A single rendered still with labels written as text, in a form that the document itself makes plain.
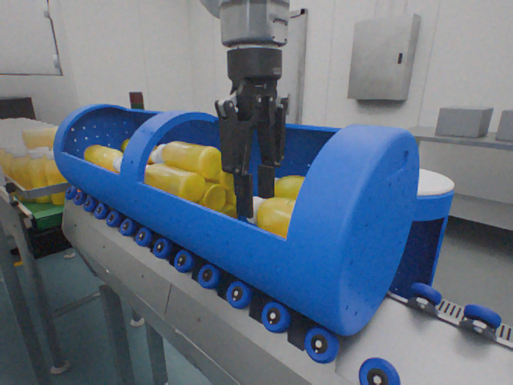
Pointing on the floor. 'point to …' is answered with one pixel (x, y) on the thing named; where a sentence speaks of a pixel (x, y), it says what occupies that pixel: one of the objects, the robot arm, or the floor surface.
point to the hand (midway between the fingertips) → (255, 192)
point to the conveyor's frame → (56, 237)
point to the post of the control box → (8, 273)
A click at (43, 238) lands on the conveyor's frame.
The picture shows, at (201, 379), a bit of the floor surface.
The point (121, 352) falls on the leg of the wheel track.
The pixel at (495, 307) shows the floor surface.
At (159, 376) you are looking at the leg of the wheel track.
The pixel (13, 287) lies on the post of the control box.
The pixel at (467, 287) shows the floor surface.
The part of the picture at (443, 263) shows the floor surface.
